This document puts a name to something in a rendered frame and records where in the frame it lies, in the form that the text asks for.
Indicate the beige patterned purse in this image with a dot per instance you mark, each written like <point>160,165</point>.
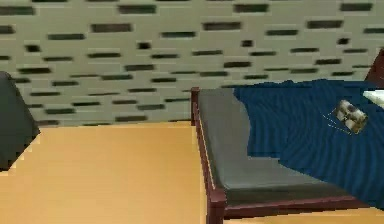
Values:
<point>350,116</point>

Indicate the black garbage bag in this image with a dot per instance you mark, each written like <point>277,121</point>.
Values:
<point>13,126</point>

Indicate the dark red wooden bed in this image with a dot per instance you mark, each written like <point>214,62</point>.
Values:
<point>226,153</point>

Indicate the blue blanket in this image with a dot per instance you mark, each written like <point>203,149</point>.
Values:
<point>300,133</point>

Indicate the white pillow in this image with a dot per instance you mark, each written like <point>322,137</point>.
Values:
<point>376,97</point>

